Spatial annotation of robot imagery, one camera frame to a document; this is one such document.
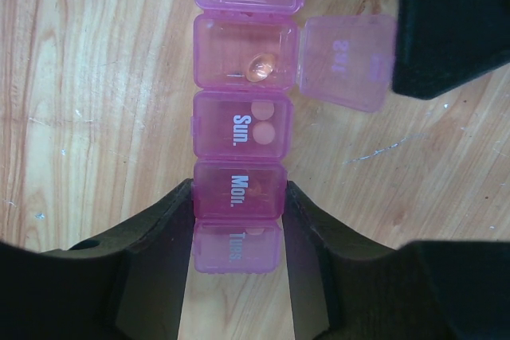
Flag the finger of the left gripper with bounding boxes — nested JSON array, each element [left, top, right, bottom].
[[392, 0, 509, 100]]

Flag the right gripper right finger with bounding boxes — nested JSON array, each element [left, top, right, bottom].
[[283, 182, 509, 339]]

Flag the pink weekly pill organizer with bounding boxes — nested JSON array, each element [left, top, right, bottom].
[[191, 0, 396, 274]]

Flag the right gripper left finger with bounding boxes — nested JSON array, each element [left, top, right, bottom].
[[1, 180, 194, 339]]

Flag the clear yellow gel capsule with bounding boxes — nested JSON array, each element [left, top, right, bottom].
[[245, 53, 276, 83]]

